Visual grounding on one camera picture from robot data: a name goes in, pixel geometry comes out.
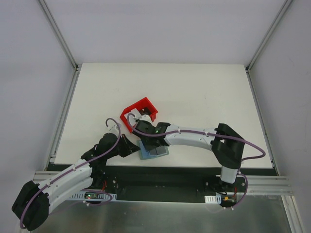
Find aluminium frame rail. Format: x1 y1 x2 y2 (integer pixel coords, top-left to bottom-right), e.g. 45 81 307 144
246 0 311 233
14 0 82 233

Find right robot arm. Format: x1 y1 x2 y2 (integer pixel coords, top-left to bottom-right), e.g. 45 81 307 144
133 120 245 192

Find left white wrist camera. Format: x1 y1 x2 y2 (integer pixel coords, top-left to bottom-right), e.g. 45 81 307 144
107 123 120 132

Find white cable duct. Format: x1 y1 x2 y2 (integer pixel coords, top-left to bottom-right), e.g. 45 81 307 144
68 191 117 201
204 195 222 204

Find dark cards in bin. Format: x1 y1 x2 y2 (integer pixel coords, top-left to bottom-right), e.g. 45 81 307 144
139 108 152 116

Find right aluminium frame rail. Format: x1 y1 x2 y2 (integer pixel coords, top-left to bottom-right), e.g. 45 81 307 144
246 0 311 233

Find purple cable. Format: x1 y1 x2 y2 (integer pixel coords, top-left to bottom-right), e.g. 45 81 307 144
19 117 122 230
126 112 266 163

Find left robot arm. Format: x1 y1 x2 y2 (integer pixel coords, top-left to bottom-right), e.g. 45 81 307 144
12 133 140 231

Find right white cable duct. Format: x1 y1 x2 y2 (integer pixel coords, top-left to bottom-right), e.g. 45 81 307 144
204 195 222 204

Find left aluminium frame rail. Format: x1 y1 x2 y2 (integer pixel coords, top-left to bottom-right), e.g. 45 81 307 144
14 0 82 233

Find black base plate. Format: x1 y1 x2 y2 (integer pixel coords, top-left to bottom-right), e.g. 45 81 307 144
74 164 247 201

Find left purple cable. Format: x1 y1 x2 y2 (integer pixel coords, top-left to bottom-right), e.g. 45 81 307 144
19 117 122 230

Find left white cable duct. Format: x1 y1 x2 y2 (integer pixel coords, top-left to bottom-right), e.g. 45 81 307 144
68 191 117 201

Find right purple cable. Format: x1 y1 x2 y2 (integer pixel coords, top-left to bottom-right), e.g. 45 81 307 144
126 112 266 163

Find red plastic card bin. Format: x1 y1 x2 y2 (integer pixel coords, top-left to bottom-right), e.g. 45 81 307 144
120 97 158 133

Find green leather card holder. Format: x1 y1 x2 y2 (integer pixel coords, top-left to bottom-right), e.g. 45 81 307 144
138 140 169 160

